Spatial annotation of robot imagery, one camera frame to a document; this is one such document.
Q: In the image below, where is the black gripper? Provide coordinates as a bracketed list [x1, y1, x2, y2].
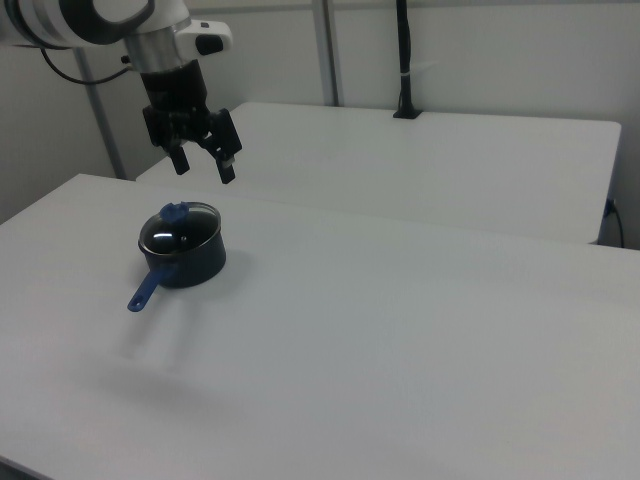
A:
[139, 59, 244, 186]

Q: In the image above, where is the glass lid with blue knob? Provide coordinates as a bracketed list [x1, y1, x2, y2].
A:
[138, 200, 222, 255]

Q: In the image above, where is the white rear table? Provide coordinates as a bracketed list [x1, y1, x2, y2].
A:
[135, 101, 623, 246]

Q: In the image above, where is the dark saucepan with blue handle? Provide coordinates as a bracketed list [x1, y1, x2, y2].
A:
[126, 204, 227, 314]

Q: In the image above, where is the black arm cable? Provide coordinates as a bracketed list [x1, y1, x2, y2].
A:
[39, 47, 132, 85]

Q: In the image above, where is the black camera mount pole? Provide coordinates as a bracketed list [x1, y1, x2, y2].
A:
[392, 0, 424, 120]

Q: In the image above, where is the black wall power cable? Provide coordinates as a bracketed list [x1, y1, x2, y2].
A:
[605, 198, 626, 248]

